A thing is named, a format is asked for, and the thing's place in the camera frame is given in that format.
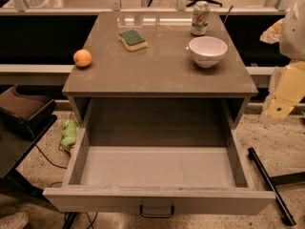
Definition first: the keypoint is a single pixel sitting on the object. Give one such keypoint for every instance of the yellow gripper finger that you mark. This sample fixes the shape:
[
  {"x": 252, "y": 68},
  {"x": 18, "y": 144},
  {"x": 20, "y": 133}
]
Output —
[{"x": 286, "y": 90}]

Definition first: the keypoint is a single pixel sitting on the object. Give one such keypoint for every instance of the green and yellow sponge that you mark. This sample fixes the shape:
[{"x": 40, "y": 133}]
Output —
[{"x": 132, "y": 40}]

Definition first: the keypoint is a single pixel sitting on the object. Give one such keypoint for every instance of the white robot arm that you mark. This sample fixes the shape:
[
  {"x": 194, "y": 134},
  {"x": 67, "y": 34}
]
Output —
[{"x": 289, "y": 32}]

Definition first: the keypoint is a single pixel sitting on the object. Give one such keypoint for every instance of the open top drawer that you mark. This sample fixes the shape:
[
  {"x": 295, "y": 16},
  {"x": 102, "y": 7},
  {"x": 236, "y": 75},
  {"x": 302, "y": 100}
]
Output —
[{"x": 193, "y": 179}]

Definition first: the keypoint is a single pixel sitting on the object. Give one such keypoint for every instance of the white bowl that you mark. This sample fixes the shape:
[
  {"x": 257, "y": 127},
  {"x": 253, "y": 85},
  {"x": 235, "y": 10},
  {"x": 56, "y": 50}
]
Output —
[{"x": 207, "y": 51}]

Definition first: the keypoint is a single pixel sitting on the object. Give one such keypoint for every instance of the black metal stand leg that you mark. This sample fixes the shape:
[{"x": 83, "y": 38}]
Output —
[{"x": 275, "y": 181}]

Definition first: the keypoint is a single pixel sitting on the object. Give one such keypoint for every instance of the soda can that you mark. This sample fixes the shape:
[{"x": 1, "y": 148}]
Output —
[{"x": 201, "y": 11}]

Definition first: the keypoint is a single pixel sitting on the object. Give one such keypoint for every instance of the grey cabinet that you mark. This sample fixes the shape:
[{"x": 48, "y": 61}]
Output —
[{"x": 156, "y": 96}]

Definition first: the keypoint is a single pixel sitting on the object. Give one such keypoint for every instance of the orange fruit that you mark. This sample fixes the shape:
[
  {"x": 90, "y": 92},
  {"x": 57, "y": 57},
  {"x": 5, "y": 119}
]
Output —
[{"x": 82, "y": 58}]

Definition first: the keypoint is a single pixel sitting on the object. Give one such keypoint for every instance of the green crumpled bag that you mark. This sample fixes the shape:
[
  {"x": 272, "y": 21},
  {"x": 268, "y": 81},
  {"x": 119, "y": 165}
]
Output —
[{"x": 69, "y": 133}]

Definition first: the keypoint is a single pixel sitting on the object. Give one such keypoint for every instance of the white shoe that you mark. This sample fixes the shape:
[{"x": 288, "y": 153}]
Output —
[{"x": 15, "y": 221}]

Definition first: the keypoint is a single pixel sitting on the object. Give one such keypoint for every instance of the black drawer handle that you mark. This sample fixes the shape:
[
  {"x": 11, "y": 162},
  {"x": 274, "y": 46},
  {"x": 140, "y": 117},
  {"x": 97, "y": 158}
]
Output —
[{"x": 156, "y": 212}]

